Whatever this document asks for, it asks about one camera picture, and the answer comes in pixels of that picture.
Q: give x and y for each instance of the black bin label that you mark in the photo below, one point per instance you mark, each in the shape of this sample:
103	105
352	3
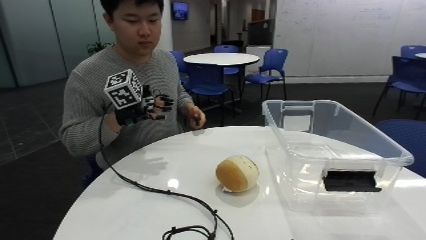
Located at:
351	181

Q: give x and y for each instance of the blue chair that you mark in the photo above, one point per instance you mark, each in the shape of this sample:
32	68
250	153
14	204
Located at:
226	50
406	81
178	63
411	50
206	81
269	68

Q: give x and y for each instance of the the person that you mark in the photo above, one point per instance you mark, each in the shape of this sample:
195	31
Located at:
87	100

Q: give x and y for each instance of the green potted plant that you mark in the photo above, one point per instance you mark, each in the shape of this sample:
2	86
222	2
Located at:
97	47

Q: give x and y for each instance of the round tan wooden ball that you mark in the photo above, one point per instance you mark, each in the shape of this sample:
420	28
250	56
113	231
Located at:
237	173

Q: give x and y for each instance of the wall screen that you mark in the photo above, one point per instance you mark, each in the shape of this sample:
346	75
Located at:
179	10

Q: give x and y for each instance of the black and white cabinet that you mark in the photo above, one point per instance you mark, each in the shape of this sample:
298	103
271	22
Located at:
258	43

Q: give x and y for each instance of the white marker cube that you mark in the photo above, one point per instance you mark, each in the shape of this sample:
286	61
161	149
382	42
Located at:
122	89

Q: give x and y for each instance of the clear plastic storage bin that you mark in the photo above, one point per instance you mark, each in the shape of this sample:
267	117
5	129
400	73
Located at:
332	150

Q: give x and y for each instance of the round white table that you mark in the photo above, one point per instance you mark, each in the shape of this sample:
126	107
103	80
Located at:
221	59

